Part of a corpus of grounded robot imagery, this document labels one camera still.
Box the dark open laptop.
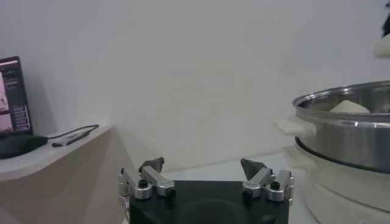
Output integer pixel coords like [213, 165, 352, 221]
[0, 56, 34, 136]

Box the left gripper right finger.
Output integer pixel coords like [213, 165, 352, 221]
[239, 158, 295, 202]

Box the white steamed baozi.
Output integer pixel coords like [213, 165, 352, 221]
[373, 33, 390, 58]
[328, 99, 371, 114]

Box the black computer mouse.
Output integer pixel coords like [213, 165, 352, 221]
[0, 135, 49, 160]

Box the cream electric cooker base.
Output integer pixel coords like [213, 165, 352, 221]
[283, 144, 390, 224]

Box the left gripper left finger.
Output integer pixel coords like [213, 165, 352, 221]
[118, 156, 177, 200]

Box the steel steamer basket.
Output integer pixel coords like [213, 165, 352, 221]
[274, 80, 390, 174]

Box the black hub cable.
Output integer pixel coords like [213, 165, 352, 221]
[47, 124, 100, 141]

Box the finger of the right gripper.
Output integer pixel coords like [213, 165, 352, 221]
[382, 2, 390, 38]

